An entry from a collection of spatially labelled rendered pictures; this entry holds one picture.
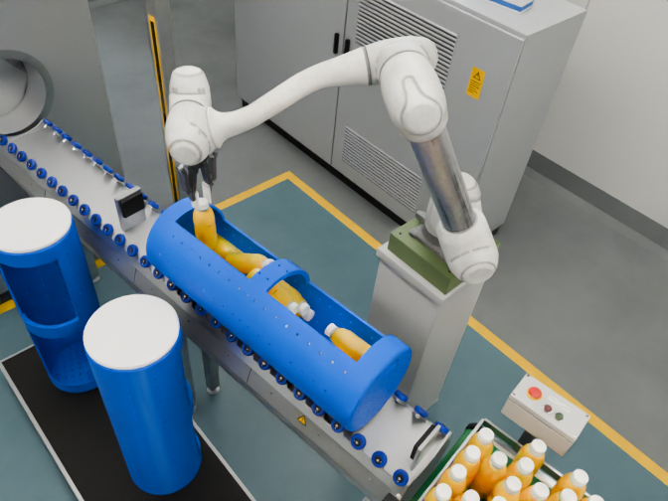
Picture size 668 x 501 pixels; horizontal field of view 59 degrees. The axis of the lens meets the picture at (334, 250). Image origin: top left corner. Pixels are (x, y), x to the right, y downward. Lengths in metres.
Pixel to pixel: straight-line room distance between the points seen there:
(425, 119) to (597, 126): 2.88
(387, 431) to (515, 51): 1.75
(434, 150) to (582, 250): 2.61
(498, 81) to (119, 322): 1.94
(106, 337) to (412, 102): 1.11
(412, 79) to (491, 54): 1.49
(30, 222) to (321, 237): 1.85
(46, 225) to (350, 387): 1.25
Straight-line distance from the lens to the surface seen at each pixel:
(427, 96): 1.39
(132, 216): 2.32
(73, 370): 2.95
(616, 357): 3.55
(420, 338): 2.28
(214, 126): 1.47
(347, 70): 1.57
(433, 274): 2.05
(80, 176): 2.64
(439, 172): 1.59
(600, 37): 4.07
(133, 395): 1.92
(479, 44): 2.92
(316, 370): 1.60
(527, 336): 3.41
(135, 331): 1.88
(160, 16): 2.22
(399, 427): 1.83
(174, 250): 1.89
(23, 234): 2.27
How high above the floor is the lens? 2.51
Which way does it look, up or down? 45 degrees down
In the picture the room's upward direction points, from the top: 7 degrees clockwise
